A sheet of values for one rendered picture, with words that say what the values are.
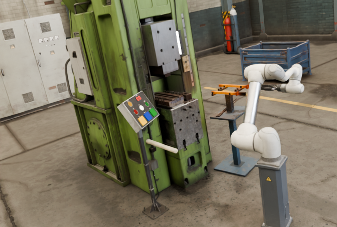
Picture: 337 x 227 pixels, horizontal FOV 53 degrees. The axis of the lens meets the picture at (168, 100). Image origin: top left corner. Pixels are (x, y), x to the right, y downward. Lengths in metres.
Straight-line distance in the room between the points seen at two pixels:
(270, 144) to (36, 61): 6.52
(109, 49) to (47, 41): 4.93
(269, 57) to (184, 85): 3.60
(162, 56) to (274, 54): 3.97
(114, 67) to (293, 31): 8.92
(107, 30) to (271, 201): 2.20
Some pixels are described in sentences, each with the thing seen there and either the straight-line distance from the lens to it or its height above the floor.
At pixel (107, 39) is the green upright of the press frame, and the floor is 1.68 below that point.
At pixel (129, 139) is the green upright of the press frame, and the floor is 0.57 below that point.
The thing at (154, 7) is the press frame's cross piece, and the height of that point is 1.91.
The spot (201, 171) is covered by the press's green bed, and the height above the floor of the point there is 0.10.
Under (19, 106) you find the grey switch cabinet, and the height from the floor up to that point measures 0.24.
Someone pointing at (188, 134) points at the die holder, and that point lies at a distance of 3.57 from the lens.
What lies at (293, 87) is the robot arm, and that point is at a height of 0.95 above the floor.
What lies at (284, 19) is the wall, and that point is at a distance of 11.98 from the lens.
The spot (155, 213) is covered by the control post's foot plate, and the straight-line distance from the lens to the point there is 3.47.
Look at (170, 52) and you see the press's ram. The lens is 3.37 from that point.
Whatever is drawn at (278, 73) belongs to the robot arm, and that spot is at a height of 1.23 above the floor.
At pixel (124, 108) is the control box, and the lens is 2.89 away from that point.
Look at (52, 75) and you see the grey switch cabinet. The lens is 8.46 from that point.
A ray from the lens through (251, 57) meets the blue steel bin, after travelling 7.31.
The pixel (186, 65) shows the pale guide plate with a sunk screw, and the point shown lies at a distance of 3.68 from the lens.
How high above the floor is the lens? 1.96
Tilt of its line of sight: 16 degrees down
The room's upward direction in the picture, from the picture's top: 10 degrees counter-clockwise
